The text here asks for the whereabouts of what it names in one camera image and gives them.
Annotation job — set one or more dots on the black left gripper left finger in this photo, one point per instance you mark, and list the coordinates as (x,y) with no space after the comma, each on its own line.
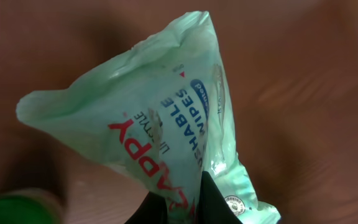
(152,210)

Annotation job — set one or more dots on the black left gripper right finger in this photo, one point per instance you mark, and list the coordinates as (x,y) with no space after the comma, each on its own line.
(212,208)

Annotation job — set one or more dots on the green flushable wipes packet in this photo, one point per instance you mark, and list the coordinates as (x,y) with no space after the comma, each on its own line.
(160,113)

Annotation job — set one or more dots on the green lid white jar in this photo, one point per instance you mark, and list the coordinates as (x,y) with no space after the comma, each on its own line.
(30,206)

